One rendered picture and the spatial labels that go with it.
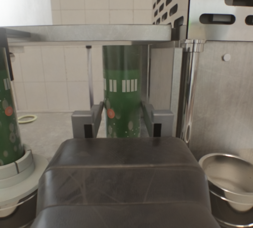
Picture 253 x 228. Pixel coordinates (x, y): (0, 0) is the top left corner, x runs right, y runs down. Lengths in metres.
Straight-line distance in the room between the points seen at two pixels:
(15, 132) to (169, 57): 0.17
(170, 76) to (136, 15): 1.47
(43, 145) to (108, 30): 0.24
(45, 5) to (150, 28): 0.32
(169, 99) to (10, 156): 0.16
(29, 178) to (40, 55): 1.62
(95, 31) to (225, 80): 0.17
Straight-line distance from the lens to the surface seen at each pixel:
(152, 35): 0.24
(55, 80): 1.76
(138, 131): 0.15
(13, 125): 0.18
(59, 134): 0.40
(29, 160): 0.20
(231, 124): 0.26
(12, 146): 0.19
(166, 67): 0.22
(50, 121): 0.47
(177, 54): 0.20
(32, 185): 0.19
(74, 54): 1.68
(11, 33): 0.22
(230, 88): 0.24
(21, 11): 0.39
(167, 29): 0.24
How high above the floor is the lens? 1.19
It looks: 16 degrees down
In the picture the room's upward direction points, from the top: straight up
